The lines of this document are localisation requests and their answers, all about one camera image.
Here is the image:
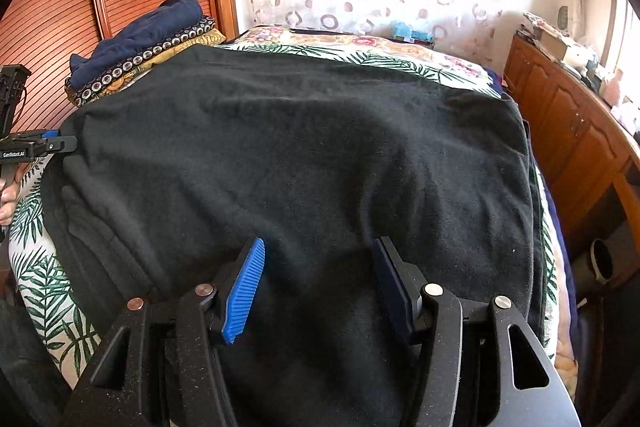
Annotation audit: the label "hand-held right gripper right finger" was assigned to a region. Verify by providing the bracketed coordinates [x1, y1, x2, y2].
[372, 236, 583, 427]

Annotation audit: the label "floral leaf print bedsheet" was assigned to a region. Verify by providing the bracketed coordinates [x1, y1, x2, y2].
[7, 24, 576, 390]

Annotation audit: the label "person's left hand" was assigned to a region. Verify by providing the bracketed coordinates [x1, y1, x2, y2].
[0, 164, 25, 228]

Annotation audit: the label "navy blue folded cloth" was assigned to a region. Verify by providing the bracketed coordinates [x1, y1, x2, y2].
[69, 0, 204, 90]

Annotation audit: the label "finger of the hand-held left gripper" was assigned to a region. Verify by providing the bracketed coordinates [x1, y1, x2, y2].
[30, 130, 79, 156]

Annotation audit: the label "grey plastic pipe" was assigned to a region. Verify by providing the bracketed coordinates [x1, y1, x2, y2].
[570, 237, 617, 294]

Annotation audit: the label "black printed T-shirt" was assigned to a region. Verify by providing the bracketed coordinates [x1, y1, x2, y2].
[40, 44, 551, 427]

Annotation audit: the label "dark medallion patterned cloth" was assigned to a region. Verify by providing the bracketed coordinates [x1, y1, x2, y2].
[65, 16, 217, 105]

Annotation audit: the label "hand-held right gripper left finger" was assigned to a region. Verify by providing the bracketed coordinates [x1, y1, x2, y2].
[60, 236, 267, 427]

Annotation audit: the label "yellow floral folded cloth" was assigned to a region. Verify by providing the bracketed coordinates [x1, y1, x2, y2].
[75, 28, 227, 108]

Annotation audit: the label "stack of books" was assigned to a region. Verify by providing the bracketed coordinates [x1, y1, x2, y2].
[520, 12, 574, 58]

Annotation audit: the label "light blue plastic bag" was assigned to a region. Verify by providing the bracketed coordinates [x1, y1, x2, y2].
[390, 21, 434, 44]

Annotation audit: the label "wooden cabinet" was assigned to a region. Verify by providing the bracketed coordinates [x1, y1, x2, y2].
[502, 32, 640, 290]

